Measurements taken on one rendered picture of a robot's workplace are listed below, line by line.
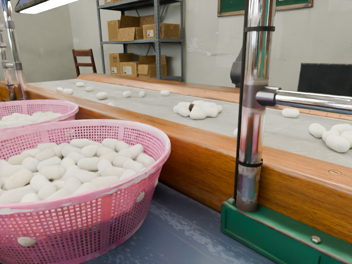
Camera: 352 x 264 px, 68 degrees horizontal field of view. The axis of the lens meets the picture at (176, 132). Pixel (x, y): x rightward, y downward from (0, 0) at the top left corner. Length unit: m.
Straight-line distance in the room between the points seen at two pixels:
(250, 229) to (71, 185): 0.20
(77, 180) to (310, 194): 0.25
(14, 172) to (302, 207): 0.34
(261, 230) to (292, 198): 0.05
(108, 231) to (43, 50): 4.97
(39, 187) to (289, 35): 2.54
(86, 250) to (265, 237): 0.18
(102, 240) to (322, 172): 0.23
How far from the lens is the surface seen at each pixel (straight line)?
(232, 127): 0.51
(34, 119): 0.65
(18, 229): 0.27
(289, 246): 0.30
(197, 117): 0.55
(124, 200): 0.27
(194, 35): 3.22
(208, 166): 0.35
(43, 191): 0.32
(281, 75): 2.72
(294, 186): 0.30
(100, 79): 1.31
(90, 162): 0.37
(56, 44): 5.29
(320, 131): 0.48
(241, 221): 0.31
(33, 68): 5.13
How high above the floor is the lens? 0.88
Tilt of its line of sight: 18 degrees down
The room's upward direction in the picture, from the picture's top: 1 degrees counter-clockwise
